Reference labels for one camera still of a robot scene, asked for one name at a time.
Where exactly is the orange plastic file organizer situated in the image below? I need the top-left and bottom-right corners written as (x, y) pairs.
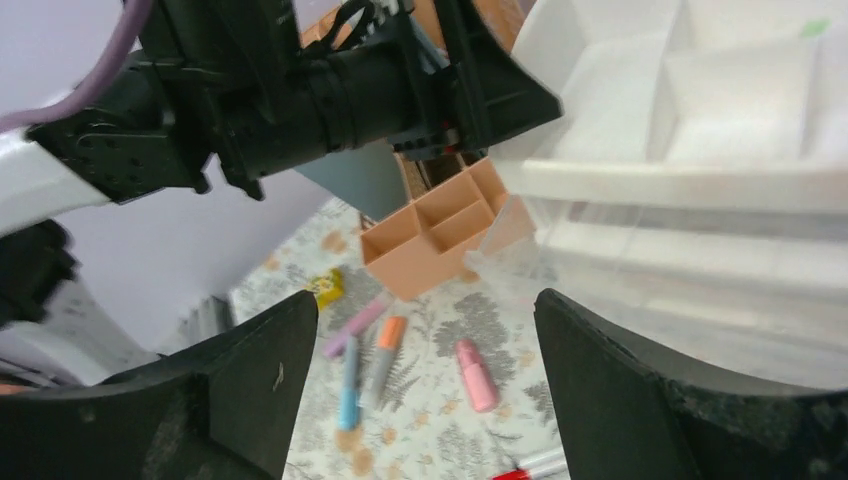
top-left (298, 0), bottom-right (538, 303)

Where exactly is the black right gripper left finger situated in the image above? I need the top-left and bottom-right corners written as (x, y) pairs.
top-left (1, 291), bottom-right (319, 479)

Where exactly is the light blue highlighter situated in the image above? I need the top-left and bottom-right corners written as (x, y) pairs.
top-left (338, 335), bottom-right (360, 431)

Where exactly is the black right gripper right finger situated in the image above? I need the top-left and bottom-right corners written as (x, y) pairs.
top-left (534, 289), bottom-right (847, 479)

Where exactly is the floral patterned table mat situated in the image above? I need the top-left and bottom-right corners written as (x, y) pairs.
top-left (230, 200), bottom-right (560, 479)

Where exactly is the white plastic drawer unit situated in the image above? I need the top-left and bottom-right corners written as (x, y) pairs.
top-left (466, 1), bottom-right (847, 390)

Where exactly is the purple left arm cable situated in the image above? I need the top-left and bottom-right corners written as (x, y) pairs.
top-left (0, 0), bottom-right (157, 134)

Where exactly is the yellow owl eraser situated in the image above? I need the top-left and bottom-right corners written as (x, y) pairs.
top-left (304, 268), bottom-right (345, 310)

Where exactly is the light blue clipboard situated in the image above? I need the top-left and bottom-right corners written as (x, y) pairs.
top-left (295, 141), bottom-right (408, 221)

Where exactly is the pink highlighter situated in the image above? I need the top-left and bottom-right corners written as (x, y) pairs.
top-left (322, 291), bottom-right (394, 358)
top-left (455, 339), bottom-right (499, 413)

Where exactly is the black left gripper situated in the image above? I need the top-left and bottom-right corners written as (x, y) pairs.
top-left (214, 1), bottom-right (562, 199)

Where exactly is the orange cap grey marker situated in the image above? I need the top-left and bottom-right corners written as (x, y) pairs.
top-left (359, 316), bottom-right (407, 410)

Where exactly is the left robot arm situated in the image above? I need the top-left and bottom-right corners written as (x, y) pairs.
top-left (1, 1), bottom-right (562, 385)

